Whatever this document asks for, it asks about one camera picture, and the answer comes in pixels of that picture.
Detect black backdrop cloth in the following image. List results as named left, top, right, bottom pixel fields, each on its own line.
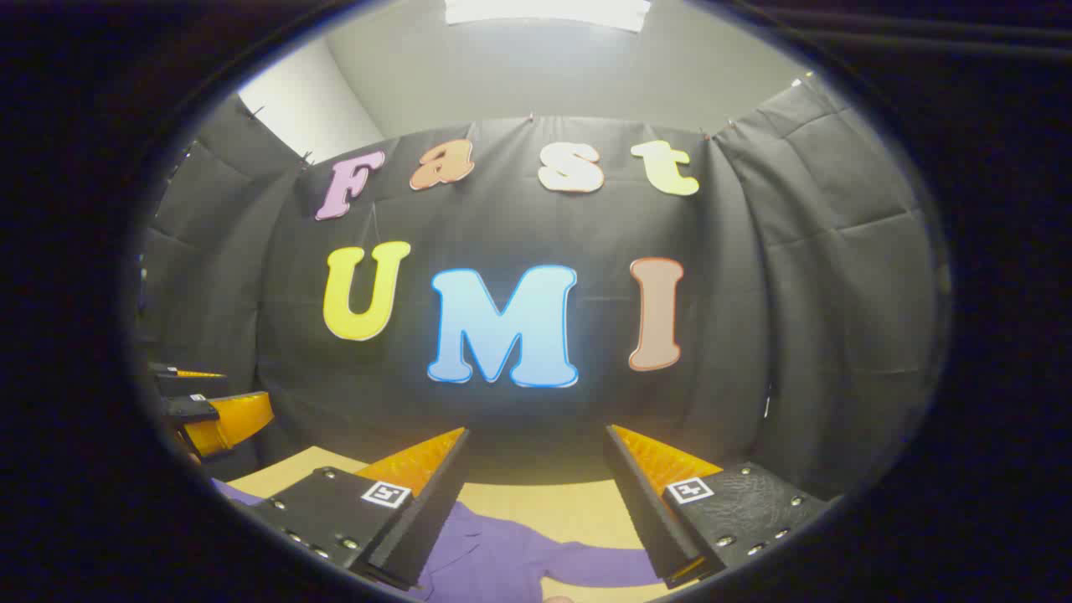
left=134, top=80, right=951, bottom=503

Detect ceiling light panel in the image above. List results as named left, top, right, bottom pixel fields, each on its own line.
left=444, top=0, right=652, bottom=34

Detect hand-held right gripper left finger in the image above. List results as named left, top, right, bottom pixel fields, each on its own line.
left=241, top=427, right=472, bottom=592

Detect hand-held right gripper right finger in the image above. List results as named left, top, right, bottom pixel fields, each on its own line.
left=604, top=424, right=832, bottom=590

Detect purple cardigan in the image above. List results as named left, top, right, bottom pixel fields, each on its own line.
left=209, top=477, right=662, bottom=603

